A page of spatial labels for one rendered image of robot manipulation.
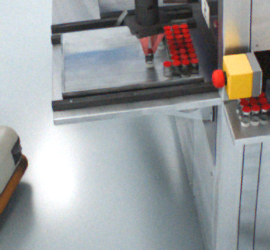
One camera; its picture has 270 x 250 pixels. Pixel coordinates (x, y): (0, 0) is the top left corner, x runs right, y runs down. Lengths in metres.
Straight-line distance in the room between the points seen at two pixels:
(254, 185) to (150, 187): 0.85
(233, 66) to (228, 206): 0.54
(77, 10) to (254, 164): 0.69
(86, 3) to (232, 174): 0.67
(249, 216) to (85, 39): 0.68
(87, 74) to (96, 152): 1.10
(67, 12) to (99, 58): 0.27
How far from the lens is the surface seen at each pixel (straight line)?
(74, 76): 1.64
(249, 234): 1.92
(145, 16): 1.53
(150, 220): 2.42
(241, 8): 1.39
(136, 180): 2.57
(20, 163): 2.55
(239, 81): 1.39
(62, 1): 1.97
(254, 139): 1.45
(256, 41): 1.45
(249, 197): 1.80
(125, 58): 1.68
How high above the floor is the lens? 1.85
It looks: 37 degrees down
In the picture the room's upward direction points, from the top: 7 degrees counter-clockwise
